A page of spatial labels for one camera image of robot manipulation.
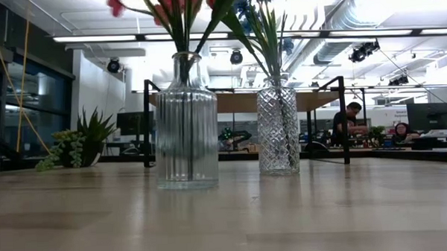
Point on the ribbed clear glass vase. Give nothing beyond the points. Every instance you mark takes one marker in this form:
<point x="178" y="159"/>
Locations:
<point x="187" y="141"/>

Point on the diamond-pattern clear glass vase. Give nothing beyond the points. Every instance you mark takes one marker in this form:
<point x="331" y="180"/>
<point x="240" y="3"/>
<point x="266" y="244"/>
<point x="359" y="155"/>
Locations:
<point x="278" y="138"/>

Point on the blue artificial flower bunch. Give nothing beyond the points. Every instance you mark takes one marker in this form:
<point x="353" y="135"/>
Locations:
<point x="269" y="38"/>

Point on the red artificial flower bunch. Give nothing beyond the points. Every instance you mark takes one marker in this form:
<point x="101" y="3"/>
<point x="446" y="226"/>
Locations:
<point x="115" y="5"/>
<point x="160" y="15"/>

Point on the wooden shelf with black legs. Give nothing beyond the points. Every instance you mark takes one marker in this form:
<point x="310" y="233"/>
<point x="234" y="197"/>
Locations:
<point x="241" y="102"/>

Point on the black ceiling spotlight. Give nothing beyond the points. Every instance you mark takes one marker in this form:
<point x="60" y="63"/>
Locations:
<point x="362" y="51"/>
<point x="236" y="57"/>
<point x="113" y="65"/>

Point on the black computer monitor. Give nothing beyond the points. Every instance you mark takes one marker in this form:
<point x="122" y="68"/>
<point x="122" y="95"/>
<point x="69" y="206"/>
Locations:
<point x="134" y="123"/>
<point x="430" y="116"/>

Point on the person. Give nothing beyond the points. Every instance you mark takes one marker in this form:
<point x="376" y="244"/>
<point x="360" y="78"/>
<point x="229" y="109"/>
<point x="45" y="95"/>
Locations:
<point x="402" y="132"/>
<point x="341" y="127"/>

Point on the potted green succulent plant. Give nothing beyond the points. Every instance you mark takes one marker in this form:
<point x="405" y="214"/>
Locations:
<point x="93" y="133"/>

